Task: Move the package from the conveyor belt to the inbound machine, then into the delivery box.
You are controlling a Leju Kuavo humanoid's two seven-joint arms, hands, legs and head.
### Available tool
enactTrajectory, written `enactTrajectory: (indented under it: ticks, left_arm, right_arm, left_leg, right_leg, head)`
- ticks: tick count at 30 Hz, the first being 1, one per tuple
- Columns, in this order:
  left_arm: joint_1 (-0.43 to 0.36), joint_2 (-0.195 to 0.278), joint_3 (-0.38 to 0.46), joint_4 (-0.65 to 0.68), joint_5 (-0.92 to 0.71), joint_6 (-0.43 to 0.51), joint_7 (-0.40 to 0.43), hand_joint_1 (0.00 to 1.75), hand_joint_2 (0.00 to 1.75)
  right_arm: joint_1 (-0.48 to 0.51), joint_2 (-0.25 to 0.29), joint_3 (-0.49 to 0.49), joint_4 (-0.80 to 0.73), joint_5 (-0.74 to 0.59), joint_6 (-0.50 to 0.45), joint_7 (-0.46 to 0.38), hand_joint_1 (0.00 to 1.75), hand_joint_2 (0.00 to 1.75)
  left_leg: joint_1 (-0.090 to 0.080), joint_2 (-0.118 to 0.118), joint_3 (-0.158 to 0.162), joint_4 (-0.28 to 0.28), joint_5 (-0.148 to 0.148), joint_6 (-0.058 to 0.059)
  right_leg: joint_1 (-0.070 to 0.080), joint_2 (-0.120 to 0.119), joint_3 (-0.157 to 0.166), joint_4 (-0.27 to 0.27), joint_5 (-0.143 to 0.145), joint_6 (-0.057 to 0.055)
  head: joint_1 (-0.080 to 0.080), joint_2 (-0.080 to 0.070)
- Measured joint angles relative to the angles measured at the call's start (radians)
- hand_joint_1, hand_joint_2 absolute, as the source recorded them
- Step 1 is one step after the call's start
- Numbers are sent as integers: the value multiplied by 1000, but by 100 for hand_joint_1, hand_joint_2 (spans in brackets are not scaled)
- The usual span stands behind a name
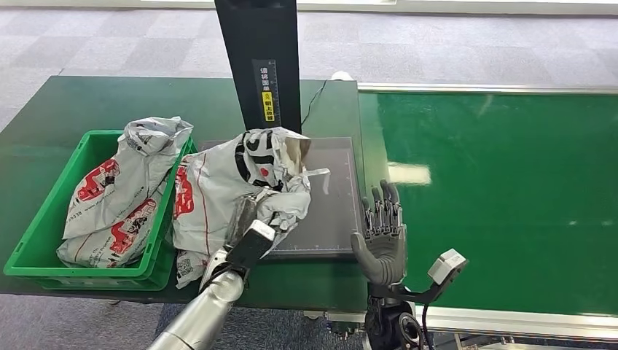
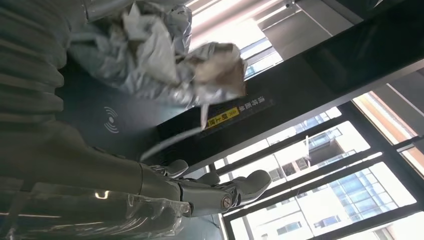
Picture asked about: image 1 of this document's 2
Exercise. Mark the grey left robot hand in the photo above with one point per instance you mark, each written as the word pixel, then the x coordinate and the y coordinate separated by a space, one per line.
pixel 244 217

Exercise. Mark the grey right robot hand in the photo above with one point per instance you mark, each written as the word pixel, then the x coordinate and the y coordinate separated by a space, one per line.
pixel 384 251

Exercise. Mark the grey package with black print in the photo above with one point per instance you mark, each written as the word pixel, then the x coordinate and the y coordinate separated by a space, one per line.
pixel 217 188

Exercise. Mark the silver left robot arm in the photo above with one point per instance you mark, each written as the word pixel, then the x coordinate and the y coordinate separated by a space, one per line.
pixel 207 309

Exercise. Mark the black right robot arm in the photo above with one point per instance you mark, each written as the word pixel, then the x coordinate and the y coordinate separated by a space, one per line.
pixel 391 323

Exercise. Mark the grey package with red print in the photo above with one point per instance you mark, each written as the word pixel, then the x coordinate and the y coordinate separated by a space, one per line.
pixel 130 179
pixel 120 236

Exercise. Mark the green conveyor belt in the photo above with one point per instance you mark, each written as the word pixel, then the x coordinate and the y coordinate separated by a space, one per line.
pixel 507 193

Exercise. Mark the black inbound scanner machine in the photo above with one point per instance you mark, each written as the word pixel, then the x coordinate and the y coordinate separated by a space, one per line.
pixel 263 38

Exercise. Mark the green plastic crate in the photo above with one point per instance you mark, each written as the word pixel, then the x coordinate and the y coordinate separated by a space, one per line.
pixel 159 270

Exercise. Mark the small white round object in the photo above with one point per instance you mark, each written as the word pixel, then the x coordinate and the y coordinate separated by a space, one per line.
pixel 342 75

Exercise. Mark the dark green table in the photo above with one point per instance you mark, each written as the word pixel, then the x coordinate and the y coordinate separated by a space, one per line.
pixel 72 106

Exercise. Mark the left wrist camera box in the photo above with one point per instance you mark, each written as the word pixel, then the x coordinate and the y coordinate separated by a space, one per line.
pixel 253 241

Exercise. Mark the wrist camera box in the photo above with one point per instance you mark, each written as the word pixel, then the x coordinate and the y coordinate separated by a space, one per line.
pixel 446 268
pixel 253 241

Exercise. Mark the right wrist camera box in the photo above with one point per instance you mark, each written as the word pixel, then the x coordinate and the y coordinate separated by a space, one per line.
pixel 446 268

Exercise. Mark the silver conveyor frame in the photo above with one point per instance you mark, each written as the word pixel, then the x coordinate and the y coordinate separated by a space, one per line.
pixel 507 323

